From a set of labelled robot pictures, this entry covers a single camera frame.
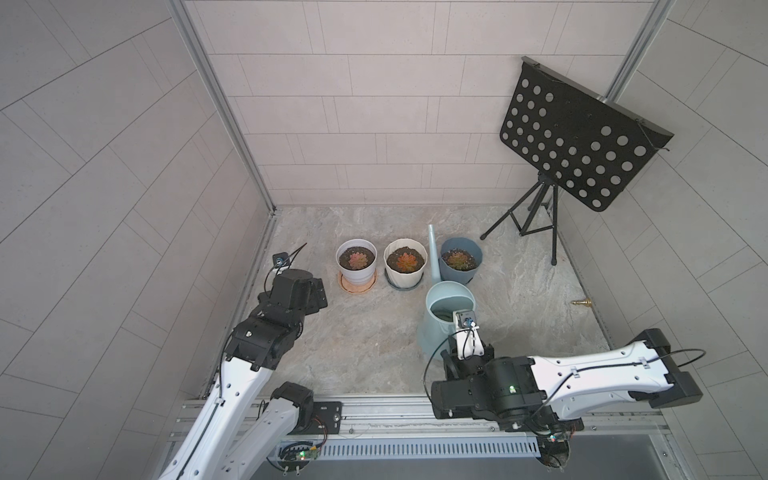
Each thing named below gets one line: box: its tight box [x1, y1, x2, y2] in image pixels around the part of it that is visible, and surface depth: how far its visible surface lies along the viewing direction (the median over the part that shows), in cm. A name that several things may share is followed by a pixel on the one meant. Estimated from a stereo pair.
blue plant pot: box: [438, 237, 483, 285], surface depth 94 cm
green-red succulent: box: [447, 250, 476, 271], surface depth 95 cm
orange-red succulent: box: [396, 252, 418, 272], surface depth 91 cm
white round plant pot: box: [336, 238, 378, 286], surface depth 93 cm
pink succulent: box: [348, 252, 368, 269], surface depth 93 cm
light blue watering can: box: [418, 224, 476, 360], surface depth 68 cm
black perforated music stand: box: [480, 57, 674, 267], surface depth 75 cm
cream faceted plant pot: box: [383, 238, 428, 288], surface depth 93 cm
